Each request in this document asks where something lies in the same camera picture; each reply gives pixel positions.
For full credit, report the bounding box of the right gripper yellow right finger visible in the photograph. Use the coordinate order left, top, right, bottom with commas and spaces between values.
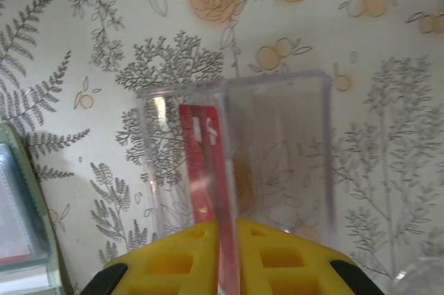
237, 218, 366, 295

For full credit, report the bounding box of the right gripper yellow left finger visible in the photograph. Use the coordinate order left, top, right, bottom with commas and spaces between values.
82, 219, 223, 295

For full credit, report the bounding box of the red credit card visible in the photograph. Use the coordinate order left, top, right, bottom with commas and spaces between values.
178, 103, 241, 295

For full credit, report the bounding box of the clear plastic card case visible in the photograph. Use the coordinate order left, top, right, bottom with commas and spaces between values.
0, 121, 67, 295

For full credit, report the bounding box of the clear acrylic card box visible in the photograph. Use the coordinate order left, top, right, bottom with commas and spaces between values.
136, 69, 340, 244

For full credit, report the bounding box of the floral tablecloth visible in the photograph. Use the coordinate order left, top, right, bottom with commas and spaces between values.
0, 0, 444, 295

